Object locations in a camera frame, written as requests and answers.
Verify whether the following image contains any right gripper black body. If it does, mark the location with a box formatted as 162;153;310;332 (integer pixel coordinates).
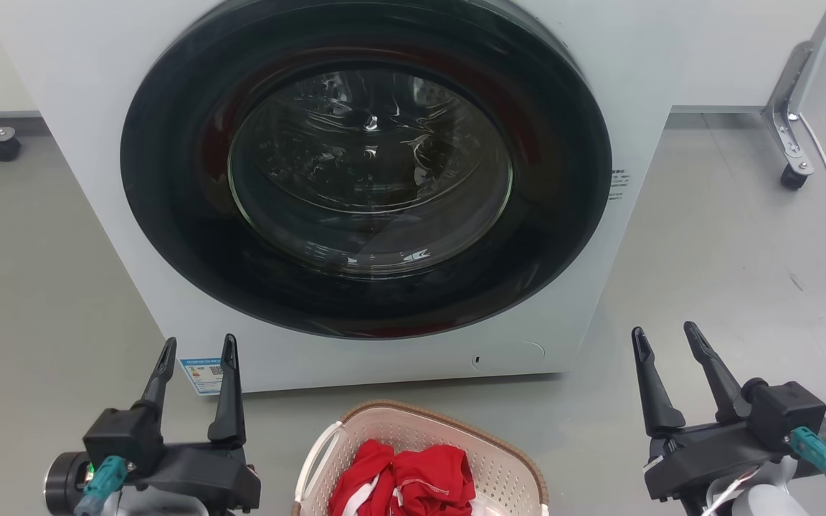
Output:
644;421;795;504

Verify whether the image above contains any blue energy label sticker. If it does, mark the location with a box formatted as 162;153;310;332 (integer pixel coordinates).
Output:
179;356;227;396

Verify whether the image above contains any cream perforated laundry basket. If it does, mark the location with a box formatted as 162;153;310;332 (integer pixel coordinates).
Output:
292;399;551;516

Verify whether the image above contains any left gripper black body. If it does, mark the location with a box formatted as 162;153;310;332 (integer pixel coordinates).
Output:
119;441;262;514

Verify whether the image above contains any black round washer door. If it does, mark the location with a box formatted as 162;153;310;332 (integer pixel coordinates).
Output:
120;0;614;340

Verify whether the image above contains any metal bracket with black caster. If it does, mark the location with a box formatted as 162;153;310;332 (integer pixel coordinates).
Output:
761;40;816;191

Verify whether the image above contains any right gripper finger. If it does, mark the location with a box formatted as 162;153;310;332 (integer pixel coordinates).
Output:
683;321;751;424
631;327;687;439

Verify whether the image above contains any red white garment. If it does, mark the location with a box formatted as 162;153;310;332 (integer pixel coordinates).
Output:
326;439;478;516

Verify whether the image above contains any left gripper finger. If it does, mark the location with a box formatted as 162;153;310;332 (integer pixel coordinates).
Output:
137;337;178;425
207;334;247;448

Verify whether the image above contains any white washing machine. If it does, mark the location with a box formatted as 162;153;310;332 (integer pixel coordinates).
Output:
0;0;826;394

